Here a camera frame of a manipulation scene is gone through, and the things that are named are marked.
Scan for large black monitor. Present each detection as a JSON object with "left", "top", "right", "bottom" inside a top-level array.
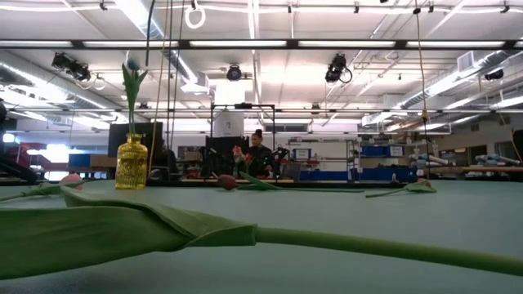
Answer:
[{"left": 108, "top": 122, "right": 163, "bottom": 158}]

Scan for white cable ring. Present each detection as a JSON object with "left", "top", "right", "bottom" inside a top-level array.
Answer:
[{"left": 184, "top": 3, "right": 207, "bottom": 30}]

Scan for tan hanging rope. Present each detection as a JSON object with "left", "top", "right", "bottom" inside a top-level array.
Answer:
[{"left": 147, "top": 0, "right": 171, "bottom": 175}]

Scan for black overhead light rail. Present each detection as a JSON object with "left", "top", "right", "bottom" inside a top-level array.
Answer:
[{"left": 0, "top": 38, "right": 523, "bottom": 51}]

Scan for black table frame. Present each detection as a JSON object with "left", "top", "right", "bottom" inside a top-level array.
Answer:
[{"left": 146, "top": 178, "right": 426, "bottom": 189}]

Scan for blue box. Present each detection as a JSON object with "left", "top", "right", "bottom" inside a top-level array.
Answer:
[{"left": 68, "top": 154, "right": 92, "bottom": 168}]

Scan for black metal stand frame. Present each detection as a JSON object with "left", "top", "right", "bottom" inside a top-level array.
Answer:
[{"left": 210, "top": 103, "right": 276, "bottom": 180}]

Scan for yellow glass vase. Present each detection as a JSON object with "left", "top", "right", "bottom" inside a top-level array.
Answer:
[{"left": 115, "top": 133, "right": 149, "bottom": 191}]

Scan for pink flower bunch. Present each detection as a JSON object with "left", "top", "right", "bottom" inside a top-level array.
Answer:
[{"left": 231, "top": 145, "right": 255, "bottom": 177}]

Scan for blue shelf bins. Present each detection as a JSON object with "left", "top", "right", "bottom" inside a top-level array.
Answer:
[{"left": 361, "top": 145, "right": 405, "bottom": 158}]

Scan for seated person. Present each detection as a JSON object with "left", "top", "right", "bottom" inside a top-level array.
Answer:
[{"left": 244, "top": 128, "right": 274, "bottom": 179}]

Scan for blue storage bin row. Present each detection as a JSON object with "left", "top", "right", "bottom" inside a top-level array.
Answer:
[{"left": 299, "top": 167, "right": 414, "bottom": 183}]

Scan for teal table mat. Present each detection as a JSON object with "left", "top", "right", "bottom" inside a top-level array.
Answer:
[{"left": 0, "top": 179, "right": 523, "bottom": 294}]

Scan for yellow hanging cable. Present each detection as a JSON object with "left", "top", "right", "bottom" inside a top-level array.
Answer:
[{"left": 412, "top": 0, "right": 432, "bottom": 180}]

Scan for black hanging cable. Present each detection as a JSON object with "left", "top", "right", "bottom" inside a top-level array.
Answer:
[{"left": 166, "top": 0, "right": 175, "bottom": 172}]

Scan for black ceiling camera with cable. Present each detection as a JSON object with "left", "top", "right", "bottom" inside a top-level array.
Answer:
[{"left": 324, "top": 52, "right": 354, "bottom": 85}]

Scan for small black monitor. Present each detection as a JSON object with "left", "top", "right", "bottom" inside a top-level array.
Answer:
[{"left": 203, "top": 136, "right": 250, "bottom": 176}]

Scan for black ceiling light fixture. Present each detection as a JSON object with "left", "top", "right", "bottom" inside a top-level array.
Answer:
[{"left": 51, "top": 51, "right": 92, "bottom": 82}]

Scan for wooden workbench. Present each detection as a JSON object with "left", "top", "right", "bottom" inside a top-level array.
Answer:
[{"left": 428, "top": 165, "right": 523, "bottom": 173}]

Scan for dark slanted bar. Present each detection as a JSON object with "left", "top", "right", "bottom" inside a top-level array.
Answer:
[{"left": 0, "top": 157, "right": 40, "bottom": 183}]

